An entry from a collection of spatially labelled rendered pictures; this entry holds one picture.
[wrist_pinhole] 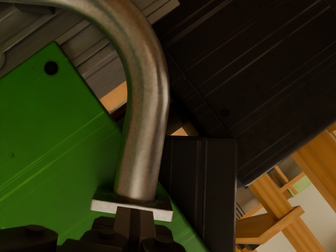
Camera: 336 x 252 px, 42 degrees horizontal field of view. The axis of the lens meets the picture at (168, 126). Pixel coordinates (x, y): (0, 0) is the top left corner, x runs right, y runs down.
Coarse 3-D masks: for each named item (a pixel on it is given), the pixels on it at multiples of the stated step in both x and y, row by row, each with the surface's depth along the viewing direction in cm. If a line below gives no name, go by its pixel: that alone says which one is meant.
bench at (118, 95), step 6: (120, 84) 109; (114, 90) 110; (120, 90) 113; (126, 90) 116; (108, 96) 111; (114, 96) 114; (120, 96) 117; (126, 96) 120; (102, 102) 112; (108, 102) 115; (114, 102) 118; (120, 102) 122; (108, 108) 120
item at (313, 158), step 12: (324, 132) 107; (312, 144) 107; (324, 144) 107; (300, 156) 107; (312, 156) 106; (324, 156) 106; (312, 168) 106; (324, 168) 106; (312, 180) 111; (324, 180) 105; (324, 192) 108
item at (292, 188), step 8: (272, 168) 896; (272, 176) 934; (280, 176) 891; (296, 176) 883; (304, 176) 892; (280, 184) 925; (288, 184) 878; (296, 184) 889; (304, 184) 889; (288, 192) 886; (296, 192) 879; (240, 208) 862; (256, 208) 864; (248, 216) 864
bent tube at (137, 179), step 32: (0, 0) 30; (32, 0) 29; (64, 0) 29; (96, 0) 29; (128, 0) 29; (128, 32) 29; (128, 64) 29; (160, 64) 29; (128, 96) 30; (160, 96) 29; (128, 128) 30; (160, 128) 30; (128, 160) 30; (160, 160) 31; (96, 192) 31; (128, 192) 29
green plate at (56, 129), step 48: (48, 48) 32; (0, 96) 32; (48, 96) 32; (96, 96) 33; (0, 144) 32; (48, 144) 32; (96, 144) 33; (0, 192) 32; (48, 192) 33; (192, 240) 33
